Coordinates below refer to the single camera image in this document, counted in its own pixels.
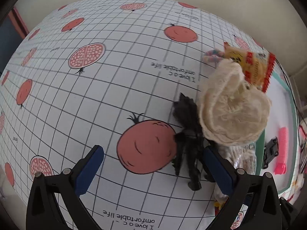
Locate black toy car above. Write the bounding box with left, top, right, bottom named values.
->
left=262, top=137, right=279, bottom=169

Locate pink hair roller clip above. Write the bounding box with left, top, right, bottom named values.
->
left=274, top=127, right=289, bottom=174

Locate orange snack packet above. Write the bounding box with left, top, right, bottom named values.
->
left=224, top=42, right=276, bottom=93

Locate cotton swabs plastic bag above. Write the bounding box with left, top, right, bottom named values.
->
left=213, top=138, right=257, bottom=202

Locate cream lace cloth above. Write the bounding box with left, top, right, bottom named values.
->
left=198, top=59, right=272, bottom=146

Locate teal shallow box tray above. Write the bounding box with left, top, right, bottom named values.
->
left=256, top=72, right=299, bottom=194

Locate colourful plastic block toy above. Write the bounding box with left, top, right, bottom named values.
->
left=214, top=201, right=225, bottom=216

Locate pomegranate grid bedsheet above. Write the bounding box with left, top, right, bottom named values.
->
left=1, top=0, right=267, bottom=229

